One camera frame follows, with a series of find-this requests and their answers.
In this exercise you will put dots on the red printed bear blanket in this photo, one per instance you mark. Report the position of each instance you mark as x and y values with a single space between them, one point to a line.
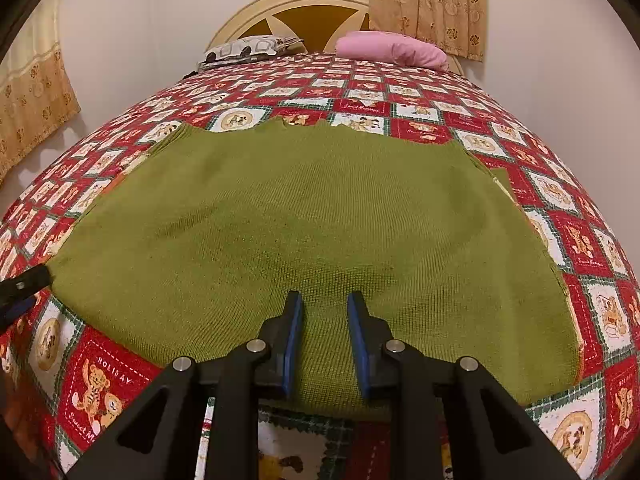
575 240

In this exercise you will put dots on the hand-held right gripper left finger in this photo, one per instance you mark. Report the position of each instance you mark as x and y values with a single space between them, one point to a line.
295 345

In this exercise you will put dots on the cream wooden bed headboard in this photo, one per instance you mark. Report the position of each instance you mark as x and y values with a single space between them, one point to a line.
310 15

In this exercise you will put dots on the grey white patterned pillow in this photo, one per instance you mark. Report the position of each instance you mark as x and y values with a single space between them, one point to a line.
245 49

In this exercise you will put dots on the beige side window curtain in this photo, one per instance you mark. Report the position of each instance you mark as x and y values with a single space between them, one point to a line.
35 95

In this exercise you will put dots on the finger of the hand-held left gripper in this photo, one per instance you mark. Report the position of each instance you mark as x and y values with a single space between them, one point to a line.
25 285
15 311

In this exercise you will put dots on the pink pillow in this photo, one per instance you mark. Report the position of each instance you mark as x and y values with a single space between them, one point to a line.
385 49

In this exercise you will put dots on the wide beige floral curtain panel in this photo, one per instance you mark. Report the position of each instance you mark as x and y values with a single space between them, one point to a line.
430 5

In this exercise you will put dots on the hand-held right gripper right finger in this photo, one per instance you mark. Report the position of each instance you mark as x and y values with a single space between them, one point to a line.
357 350

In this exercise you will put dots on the striped green orange knit sweater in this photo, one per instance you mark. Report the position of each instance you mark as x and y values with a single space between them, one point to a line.
310 220

